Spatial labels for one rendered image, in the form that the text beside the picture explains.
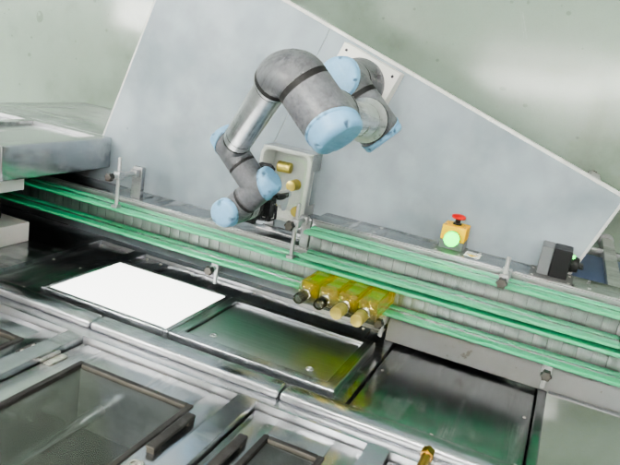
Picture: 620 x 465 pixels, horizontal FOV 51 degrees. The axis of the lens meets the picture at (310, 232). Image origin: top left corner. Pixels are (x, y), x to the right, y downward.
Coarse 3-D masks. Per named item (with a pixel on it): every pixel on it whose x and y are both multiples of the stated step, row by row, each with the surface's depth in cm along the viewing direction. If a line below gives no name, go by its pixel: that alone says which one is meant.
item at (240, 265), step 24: (72, 216) 221; (96, 216) 225; (144, 240) 210; (168, 240) 213; (240, 264) 202; (384, 312) 182; (408, 312) 185; (456, 336) 175; (480, 336) 177; (552, 360) 168; (576, 360) 171
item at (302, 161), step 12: (264, 156) 202; (276, 156) 207; (288, 156) 206; (300, 156) 204; (276, 168) 208; (300, 168) 205; (288, 180) 207; (300, 180) 206; (300, 192) 206; (288, 204) 209; (288, 216) 204
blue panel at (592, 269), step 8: (584, 256) 213; (592, 256) 215; (584, 264) 203; (592, 264) 205; (600, 264) 207; (576, 272) 192; (584, 272) 193; (592, 272) 195; (600, 272) 197; (600, 280) 187
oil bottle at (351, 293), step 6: (354, 282) 183; (360, 282) 184; (348, 288) 177; (354, 288) 178; (360, 288) 179; (366, 288) 180; (342, 294) 173; (348, 294) 173; (354, 294) 173; (360, 294) 174; (342, 300) 172; (348, 300) 172; (354, 300) 172; (354, 306) 172; (348, 312) 172; (354, 312) 173
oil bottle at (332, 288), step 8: (328, 280) 181; (336, 280) 182; (344, 280) 183; (352, 280) 185; (320, 288) 175; (328, 288) 175; (336, 288) 176; (344, 288) 179; (328, 296) 173; (336, 296) 174; (328, 304) 174
